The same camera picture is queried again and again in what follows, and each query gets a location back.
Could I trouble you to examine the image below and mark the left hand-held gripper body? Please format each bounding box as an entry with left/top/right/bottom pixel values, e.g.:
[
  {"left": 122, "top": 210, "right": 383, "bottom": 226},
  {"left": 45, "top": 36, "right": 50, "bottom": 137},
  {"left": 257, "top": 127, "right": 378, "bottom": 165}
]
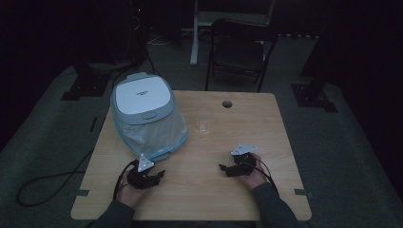
[{"left": 127, "top": 153, "right": 161, "bottom": 190}]

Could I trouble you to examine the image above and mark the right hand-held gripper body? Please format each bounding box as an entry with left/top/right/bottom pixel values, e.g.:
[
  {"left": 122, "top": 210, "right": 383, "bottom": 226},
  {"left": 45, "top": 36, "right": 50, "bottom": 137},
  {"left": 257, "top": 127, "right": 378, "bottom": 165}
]
[{"left": 226, "top": 142, "right": 259, "bottom": 178}]

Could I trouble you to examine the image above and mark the person's right hand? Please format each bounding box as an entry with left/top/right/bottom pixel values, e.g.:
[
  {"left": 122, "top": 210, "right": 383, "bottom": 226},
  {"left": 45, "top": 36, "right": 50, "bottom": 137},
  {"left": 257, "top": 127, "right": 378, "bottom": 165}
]
[{"left": 237, "top": 153, "right": 270, "bottom": 191}]

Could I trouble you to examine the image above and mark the person's left hand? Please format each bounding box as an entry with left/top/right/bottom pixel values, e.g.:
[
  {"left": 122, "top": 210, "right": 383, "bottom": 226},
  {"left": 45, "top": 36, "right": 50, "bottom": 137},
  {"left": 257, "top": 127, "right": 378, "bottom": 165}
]
[{"left": 117, "top": 168, "right": 150, "bottom": 209}]

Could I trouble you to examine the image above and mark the clear plastic trash bag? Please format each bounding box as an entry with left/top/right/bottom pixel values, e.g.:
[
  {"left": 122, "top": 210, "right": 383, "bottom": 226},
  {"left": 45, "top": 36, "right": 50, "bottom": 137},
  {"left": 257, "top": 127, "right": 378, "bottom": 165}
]
[{"left": 117, "top": 108, "right": 188, "bottom": 160}]

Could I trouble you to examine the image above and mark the clear plastic cup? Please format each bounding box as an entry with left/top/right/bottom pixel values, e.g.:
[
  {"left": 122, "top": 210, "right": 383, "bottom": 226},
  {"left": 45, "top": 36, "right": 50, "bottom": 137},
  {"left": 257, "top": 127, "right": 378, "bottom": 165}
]
[{"left": 195, "top": 117, "right": 211, "bottom": 133}]

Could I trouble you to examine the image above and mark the black floor tape strip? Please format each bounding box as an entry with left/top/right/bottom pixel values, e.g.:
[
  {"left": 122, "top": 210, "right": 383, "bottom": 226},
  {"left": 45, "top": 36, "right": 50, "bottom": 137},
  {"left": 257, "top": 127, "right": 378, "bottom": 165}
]
[{"left": 88, "top": 116, "right": 99, "bottom": 134}]

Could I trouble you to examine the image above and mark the white lidded trash can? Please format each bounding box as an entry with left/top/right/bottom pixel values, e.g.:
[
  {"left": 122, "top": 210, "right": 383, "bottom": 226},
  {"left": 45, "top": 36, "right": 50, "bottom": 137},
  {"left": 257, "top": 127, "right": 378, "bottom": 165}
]
[{"left": 109, "top": 71, "right": 188, "bottom": 163}]

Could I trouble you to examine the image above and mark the black stand base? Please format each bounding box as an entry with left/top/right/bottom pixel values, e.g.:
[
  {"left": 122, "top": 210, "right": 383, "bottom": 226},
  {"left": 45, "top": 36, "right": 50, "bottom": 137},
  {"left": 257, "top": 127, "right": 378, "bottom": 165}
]
[
  {"left": 60, "top": 61, "right": 112, "bottom": 102},
  {"left": 290, "top": 83, "right": 338, "bottom": 114}
]

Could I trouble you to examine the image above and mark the black folding chair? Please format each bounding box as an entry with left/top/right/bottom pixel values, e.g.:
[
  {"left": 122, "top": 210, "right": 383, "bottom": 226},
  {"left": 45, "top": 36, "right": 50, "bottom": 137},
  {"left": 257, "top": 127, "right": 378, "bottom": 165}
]
[{"left": 204, "top": 18, "right": 280, "bottom": 94}]

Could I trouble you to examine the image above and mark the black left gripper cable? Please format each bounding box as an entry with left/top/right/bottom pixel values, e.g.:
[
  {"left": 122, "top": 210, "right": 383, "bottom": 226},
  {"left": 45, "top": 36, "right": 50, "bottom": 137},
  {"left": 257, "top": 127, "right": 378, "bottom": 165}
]
[{"left": 112, "top": 159, "right": 141, "bottom": 201}]

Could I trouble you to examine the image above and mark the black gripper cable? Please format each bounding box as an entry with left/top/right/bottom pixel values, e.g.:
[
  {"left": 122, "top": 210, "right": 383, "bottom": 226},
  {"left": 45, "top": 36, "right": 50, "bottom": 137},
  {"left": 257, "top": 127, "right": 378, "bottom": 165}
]
[
  {"left": 243, "top": 156, "right": 280, "bottom": 197},
  {"left": 112, "top": 159, "right": 141, "bottom": 201}
]

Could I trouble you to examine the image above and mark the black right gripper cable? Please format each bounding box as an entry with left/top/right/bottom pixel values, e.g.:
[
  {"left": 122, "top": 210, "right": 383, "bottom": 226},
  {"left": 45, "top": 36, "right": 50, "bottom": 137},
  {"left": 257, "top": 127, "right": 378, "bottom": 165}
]
[{"left": 243, "top": 156, "right": 280, "bottom": 197}]

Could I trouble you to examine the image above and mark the black floor cable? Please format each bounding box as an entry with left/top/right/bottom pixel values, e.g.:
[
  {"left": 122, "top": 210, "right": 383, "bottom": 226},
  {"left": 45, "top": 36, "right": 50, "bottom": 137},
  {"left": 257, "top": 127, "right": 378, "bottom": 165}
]
[{"left": 15, "top": 148, "right": 95, "bottom": 208}]

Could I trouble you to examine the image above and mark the black cable behind trash can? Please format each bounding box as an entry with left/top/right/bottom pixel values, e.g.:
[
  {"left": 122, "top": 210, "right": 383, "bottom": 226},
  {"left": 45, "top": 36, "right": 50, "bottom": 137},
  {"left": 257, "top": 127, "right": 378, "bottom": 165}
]
[{"left": 111, "top": 37, "right": 161, "bottom": 88}]

